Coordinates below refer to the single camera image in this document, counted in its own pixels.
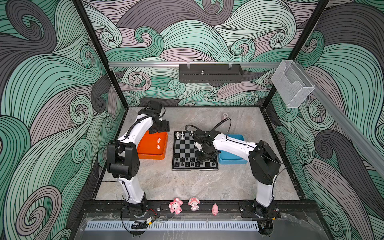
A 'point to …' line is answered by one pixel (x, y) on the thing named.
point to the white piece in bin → (158, 147)
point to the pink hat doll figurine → (194, 202)
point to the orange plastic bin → (153, 146)
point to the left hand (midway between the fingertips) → (163, 128)
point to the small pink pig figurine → (215, 209)
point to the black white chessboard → (184, 154)
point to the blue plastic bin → (226, 158)
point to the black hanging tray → (208, 73)
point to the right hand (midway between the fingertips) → (200, 160)
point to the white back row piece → (177, 134)
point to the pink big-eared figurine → (175, 206)
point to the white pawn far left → (177, 138)
